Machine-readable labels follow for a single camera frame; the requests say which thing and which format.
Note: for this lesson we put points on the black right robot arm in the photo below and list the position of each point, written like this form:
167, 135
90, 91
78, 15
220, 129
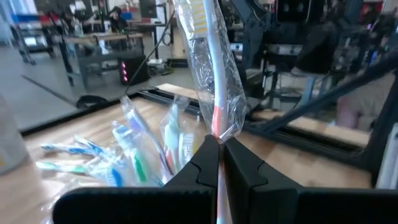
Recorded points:
317, 49

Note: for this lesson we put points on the grey metal stand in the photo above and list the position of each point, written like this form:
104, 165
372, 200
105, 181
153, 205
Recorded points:
306, 91

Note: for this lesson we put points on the packaged blue toothbrush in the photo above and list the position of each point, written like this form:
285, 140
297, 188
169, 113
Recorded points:
117, 177
93, 147
71, 150

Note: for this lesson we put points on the black computer tower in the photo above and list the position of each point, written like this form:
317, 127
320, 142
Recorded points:
136, 70

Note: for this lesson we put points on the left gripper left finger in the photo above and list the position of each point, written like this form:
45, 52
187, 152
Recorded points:
155, 205

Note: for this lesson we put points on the black diagonal strut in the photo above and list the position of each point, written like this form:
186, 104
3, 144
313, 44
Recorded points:
326, 95

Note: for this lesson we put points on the wooden top desk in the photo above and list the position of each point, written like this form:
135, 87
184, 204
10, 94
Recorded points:
102, 37

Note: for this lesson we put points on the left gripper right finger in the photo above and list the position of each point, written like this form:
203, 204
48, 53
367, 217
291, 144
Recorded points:
280, 205

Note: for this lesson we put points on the packaged green toothbrush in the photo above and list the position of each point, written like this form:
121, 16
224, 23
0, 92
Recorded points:
171, 138
71, 169
140, 168

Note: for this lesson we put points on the person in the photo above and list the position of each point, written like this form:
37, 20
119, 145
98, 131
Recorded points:
351, 112
117, 20

